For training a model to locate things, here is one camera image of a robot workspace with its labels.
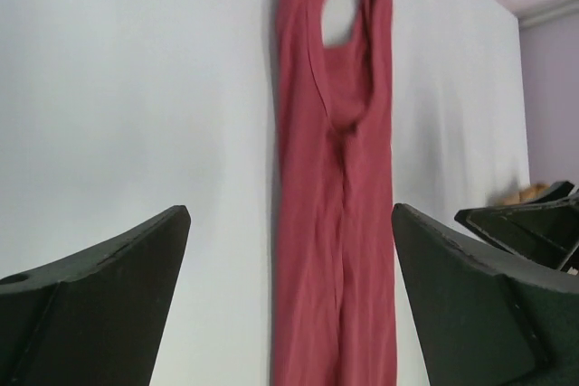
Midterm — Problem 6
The maroon garment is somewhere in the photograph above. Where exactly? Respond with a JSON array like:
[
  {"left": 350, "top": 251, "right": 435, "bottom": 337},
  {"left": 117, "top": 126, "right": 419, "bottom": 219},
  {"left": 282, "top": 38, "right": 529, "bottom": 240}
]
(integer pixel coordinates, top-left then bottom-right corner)
[{"left": 272, "top": 0, "right": 397, "bottom": 385}]

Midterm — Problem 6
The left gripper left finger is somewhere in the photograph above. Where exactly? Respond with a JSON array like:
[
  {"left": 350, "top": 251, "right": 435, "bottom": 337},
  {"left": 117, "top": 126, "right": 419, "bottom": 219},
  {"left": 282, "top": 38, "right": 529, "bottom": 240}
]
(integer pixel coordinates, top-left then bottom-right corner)
[{"left": 1, "top": 205, "right": 191, "bottom": 386}]

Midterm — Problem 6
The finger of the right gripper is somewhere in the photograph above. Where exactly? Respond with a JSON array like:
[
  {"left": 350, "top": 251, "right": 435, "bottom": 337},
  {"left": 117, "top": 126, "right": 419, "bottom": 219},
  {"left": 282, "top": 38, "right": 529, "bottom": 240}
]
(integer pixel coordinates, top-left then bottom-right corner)
[
  {"left": 516, "top": 181, "right": 578, "bottom": 214},
  {"left": 455, "top": 207, "right": 578, "bottom": 269}
]

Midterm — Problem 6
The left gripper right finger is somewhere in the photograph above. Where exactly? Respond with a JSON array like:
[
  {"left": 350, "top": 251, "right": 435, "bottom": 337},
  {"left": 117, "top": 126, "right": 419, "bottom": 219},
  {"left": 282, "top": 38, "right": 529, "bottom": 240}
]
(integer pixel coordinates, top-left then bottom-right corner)
[{"left": 392, "top": 203, "right": 578, "bottom": 386}]

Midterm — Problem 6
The tan tank top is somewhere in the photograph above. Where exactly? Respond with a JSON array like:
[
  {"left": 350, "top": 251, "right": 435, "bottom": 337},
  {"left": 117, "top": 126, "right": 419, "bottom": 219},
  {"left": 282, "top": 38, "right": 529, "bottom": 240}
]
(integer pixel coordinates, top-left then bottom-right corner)
[{"left": 490, "top": 183, "right": 550, "bottom": 206}]

